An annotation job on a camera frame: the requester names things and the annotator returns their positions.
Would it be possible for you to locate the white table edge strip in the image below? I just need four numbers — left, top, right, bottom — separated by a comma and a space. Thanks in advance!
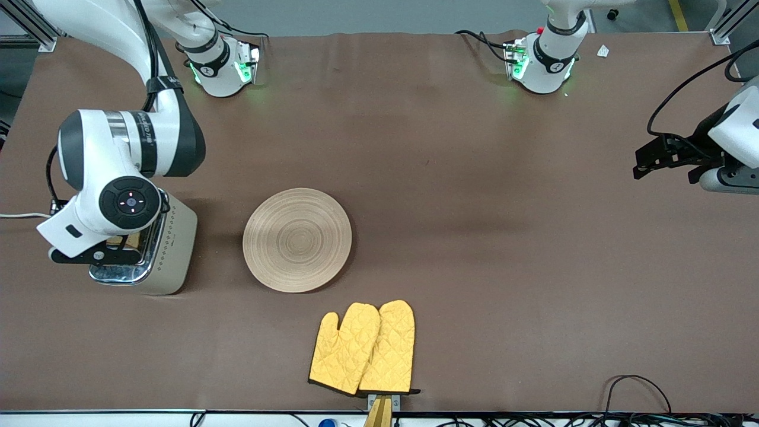
0, 409, 759, 427

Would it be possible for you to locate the metal base connector bracket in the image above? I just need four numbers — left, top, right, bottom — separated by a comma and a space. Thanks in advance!
503, 39, 530, 81
233, 43, 262, 85

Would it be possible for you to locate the round beige ribbed plate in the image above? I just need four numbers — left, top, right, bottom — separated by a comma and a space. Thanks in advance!
243, 188, 353, 294

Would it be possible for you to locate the cream and chrome toaster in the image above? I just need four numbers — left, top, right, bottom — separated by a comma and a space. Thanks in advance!
89, 193, 198, 295

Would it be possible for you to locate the aluminium frame post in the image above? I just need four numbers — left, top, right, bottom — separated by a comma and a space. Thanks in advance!
710, 0, 759, 46
0, 0, 60, 53

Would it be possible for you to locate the black cable bundle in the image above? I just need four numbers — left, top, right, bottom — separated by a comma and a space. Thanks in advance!
436, 413, 759, 427

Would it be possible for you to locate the brown bread slice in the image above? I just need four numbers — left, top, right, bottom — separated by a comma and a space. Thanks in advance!
106, 232, 143, 250

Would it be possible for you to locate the black arm base cable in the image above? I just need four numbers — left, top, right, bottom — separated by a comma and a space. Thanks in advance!
455, 29, 511, 63
211, 23, 266, 46

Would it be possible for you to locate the yellow quilted oven mitt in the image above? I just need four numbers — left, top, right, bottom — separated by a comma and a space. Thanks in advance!
308, 302, 381, 396
359, 299, 420, 396

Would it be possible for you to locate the black looped cable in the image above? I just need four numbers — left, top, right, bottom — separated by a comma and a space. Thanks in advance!
604, 374, 673, 416

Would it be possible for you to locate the brown table cover sheet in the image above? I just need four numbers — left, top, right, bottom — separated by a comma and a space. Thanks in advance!
0, 31, 759, 414

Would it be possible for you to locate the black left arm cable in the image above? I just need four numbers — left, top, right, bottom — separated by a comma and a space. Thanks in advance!
646, 38, 759, 144

